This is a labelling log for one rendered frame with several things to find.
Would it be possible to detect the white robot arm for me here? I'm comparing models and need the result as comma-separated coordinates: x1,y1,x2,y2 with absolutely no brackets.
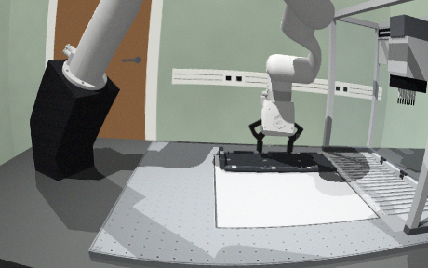
62,0,335,105

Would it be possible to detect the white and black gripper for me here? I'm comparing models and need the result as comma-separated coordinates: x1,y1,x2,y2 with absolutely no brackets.
248,99,303,154

